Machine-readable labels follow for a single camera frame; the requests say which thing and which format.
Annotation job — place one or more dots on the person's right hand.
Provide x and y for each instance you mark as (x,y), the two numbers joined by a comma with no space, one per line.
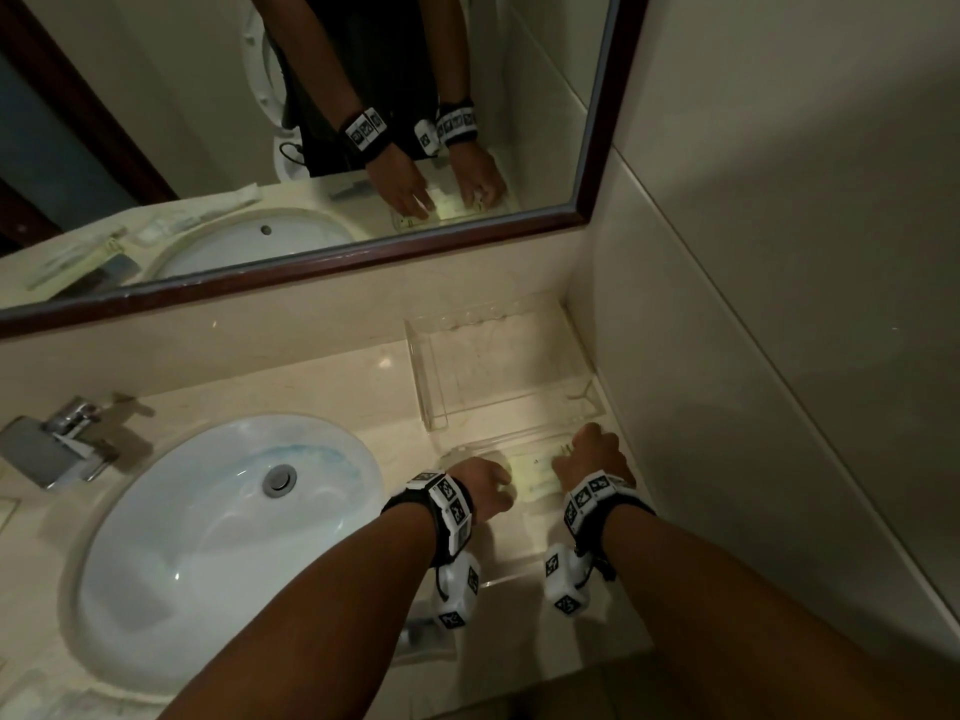
(596,457)

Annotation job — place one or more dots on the person's left hand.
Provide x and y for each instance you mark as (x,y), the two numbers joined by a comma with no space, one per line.
(487,487)

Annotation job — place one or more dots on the bundle of striped toiletry sachets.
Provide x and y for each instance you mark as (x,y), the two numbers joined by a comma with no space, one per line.
(536,472)

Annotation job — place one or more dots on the clear acrylic amenity tray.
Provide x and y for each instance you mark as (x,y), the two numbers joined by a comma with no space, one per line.
(517,547)

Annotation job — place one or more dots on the person's right forearm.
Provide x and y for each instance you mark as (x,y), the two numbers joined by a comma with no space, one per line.
(712,629)

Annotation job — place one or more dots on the person's left forearm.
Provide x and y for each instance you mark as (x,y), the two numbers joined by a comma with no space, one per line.
(315,629)

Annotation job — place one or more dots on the small clear soap dish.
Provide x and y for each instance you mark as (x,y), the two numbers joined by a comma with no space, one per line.
(416,643)

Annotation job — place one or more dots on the metal sink drain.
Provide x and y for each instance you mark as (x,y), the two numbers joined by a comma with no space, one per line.
(280,480)

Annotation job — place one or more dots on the white sink basin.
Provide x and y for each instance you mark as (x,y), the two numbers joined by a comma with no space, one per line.
(187,554)

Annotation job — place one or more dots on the wooden framed mirror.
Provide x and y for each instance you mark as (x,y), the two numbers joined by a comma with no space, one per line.
(525,82)

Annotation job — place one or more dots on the chrome faucet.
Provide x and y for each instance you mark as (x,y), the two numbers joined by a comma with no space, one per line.
(45,449)

